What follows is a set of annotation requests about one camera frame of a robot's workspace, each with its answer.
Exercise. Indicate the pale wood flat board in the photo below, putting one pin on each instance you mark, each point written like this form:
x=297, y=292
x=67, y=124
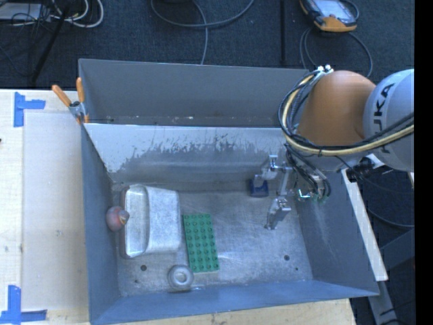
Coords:
x=50, y=215

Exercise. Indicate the black cylinder on white bracket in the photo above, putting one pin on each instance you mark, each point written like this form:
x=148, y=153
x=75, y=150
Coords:
x=359, y=171

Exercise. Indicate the grey metal bin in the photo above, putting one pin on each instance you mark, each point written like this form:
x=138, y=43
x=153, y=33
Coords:
x=236, y=242

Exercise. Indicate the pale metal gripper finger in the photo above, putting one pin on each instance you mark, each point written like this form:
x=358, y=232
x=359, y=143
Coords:
x=272, y=170
x=278, y=212

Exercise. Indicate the small dark blue block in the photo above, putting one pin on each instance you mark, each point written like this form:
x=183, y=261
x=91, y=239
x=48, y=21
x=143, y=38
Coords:
x=258, y=189

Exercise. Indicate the dark green flat block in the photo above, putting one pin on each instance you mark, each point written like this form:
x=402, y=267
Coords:
x=201, y=244

